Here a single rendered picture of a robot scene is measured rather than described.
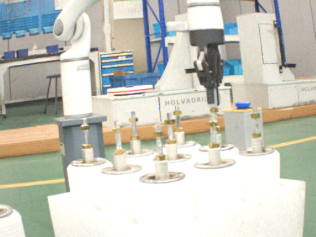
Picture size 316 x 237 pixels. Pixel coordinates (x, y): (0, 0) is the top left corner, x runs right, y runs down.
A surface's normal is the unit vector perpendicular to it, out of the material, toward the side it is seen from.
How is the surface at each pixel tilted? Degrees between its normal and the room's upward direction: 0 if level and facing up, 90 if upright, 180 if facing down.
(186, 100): 90
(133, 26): 90
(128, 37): 90
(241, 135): 90
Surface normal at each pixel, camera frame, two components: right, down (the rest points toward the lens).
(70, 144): -0.40, 0.14
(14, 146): 0.36, 0.06
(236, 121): -0.79, 0.13
